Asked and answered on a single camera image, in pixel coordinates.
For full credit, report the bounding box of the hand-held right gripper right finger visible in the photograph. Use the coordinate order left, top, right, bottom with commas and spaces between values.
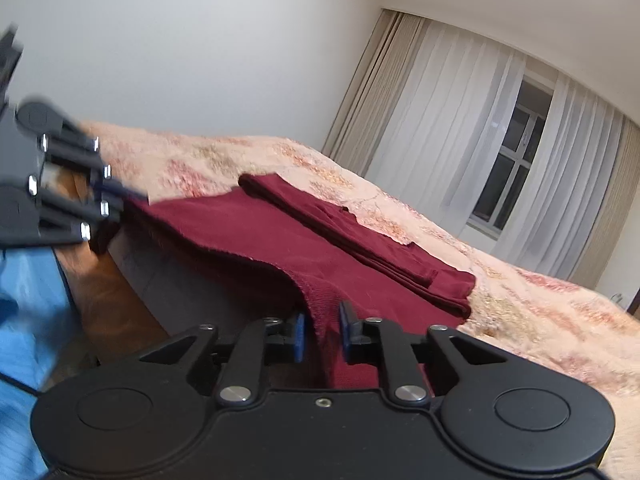
338, 301, 508, 407

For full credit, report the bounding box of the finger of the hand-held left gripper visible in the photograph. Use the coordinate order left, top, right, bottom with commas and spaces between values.
27, 177, 126, 247
15, 101, 150, 201

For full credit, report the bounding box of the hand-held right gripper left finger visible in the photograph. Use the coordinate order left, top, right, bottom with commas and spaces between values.
137, 310, 307, 408

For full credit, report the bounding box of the maroon sweater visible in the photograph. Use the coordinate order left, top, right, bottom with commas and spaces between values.
120, 172, 476, 391

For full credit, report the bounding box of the person's blue clothing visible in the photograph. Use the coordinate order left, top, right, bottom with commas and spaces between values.
0, 245, 83, 480

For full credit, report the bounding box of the floral blanket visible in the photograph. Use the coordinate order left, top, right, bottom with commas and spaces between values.
80, 120, 640, 480

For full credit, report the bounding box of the white-framed window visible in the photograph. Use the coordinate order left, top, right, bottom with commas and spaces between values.
467, 72, 556, 235

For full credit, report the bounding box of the white sheer curtain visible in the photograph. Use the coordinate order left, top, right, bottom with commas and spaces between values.
490, 75, 626, 281
370, 17, 526, 226

